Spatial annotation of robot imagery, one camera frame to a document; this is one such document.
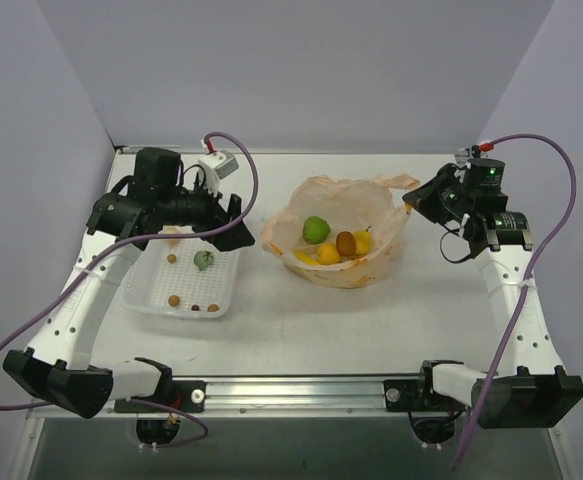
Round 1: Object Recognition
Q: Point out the white plastic basket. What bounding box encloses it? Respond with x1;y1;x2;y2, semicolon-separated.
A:
118;238;240;319

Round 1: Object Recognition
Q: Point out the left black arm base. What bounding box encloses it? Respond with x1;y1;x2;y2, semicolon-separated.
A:
113;379;207;414

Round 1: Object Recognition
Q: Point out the aluminium front rail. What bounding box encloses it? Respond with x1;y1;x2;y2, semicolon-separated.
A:
26;373;565;420

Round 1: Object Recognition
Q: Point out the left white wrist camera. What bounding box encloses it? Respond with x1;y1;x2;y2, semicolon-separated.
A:
197;150;238;196

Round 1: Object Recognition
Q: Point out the small tan nut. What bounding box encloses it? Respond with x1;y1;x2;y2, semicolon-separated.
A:
168;295;180;307

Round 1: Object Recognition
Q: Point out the purple cable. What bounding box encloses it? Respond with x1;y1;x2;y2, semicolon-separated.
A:
0;131;259;446
450;133;578;472

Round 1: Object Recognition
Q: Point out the green fake guava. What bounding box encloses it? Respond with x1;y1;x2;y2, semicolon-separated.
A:
302;216;331;245

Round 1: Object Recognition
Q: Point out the green fake leaf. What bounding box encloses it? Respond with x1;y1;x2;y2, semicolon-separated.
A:
193;250;215;272

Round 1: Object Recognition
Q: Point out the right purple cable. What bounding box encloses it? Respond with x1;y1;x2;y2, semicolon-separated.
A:
450;133;578;472

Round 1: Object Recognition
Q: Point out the brown fake kiwi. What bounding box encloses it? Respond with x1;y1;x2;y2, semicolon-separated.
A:
336;231;357;257

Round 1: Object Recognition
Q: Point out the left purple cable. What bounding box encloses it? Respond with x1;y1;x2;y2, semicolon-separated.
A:
0;131;259;446

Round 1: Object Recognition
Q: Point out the beige fake garlic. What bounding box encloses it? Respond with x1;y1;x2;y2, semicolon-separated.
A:
164;226;183;234

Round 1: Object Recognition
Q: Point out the orange fake round fruit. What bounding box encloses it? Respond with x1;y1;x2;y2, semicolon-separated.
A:
316;243;341;266

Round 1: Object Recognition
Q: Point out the yellow fake pear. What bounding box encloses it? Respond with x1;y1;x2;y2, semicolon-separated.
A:
353;227;372;256

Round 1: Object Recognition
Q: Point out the long yellow fake fruit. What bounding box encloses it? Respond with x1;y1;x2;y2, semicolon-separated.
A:
294;251;321;266

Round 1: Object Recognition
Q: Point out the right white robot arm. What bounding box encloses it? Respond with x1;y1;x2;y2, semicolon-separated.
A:
403;158;583;429

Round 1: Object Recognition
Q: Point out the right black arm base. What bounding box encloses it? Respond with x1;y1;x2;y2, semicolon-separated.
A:
383;378;466;414

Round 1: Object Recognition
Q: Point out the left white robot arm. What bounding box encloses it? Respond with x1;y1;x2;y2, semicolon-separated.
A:
3;147;255;419

